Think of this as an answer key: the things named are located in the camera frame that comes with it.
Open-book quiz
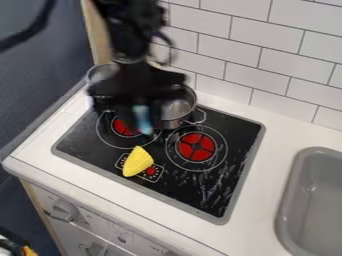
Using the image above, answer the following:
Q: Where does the toy sink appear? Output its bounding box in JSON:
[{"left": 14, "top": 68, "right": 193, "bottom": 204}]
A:
[{"left": 273, "top": 146, "right": 342, "bottom": 256}]

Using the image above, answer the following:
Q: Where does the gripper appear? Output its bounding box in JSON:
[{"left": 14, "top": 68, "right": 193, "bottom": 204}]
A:
[{"left": 85, "top": 59, "right": 189, "bottom": 132}]

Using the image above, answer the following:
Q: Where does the blue spoon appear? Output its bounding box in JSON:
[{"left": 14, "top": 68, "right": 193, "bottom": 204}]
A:
[{"left": 132, "top": 104, "right": 155, "bottom": 135}]

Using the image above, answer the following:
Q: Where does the yellow toy corn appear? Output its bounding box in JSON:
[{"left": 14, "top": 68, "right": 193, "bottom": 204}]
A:
[{"left": 121, "top": 145, "right": 155, "bottom": 178}]

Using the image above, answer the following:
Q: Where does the toy stove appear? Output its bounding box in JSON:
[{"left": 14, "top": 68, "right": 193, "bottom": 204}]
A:
[{"left": 50, "top": 99, "right": 268, "bottom": 226}]

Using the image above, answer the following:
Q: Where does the silver pot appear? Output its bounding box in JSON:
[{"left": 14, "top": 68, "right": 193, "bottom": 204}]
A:
[{"left": 84, "top": 63, "right": 208, "bottom": 130}]

